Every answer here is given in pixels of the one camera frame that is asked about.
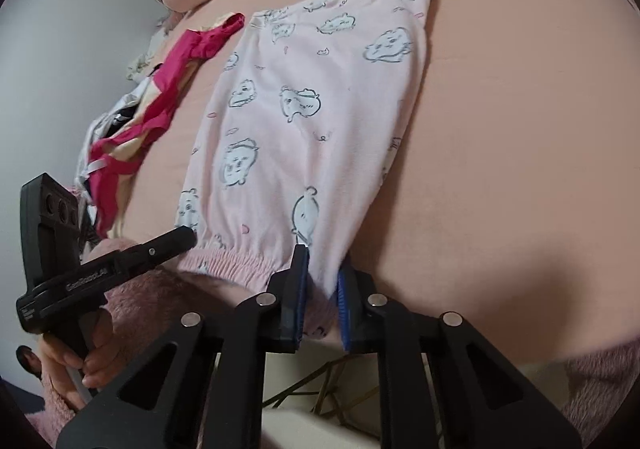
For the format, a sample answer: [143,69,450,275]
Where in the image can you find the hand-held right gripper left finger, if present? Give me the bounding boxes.
[56,244,311,449]

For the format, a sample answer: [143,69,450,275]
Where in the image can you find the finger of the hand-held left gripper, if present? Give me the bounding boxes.
[107,225,197,280]

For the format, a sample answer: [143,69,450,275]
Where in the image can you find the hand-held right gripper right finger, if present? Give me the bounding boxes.
[337,264,583,449]

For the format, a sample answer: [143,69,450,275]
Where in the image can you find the pink cartoon print pajama pants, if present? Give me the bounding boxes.
[175,0,438,345]

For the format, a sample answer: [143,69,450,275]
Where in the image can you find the pile of pale clothes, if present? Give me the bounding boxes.
[122,12,173,82]

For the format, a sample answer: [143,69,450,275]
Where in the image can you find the person's left hand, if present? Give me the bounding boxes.
[42,314,119,403]

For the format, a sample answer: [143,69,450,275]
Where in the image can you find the pink fluffy fabric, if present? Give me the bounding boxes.
[40,239,640,435]

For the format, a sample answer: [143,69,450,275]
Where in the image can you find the cream garment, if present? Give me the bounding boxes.
[102,16,236,237]

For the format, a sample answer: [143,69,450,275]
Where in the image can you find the white garment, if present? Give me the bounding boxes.
[75,79,161,195]

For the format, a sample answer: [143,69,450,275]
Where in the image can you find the black garment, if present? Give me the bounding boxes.
[107,104,138,130]

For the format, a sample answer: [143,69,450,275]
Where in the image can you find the magenta garment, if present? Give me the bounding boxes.
[87,12,247,240]

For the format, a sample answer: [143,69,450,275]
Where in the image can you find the round pink bed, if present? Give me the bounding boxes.
[117,0,640,380]

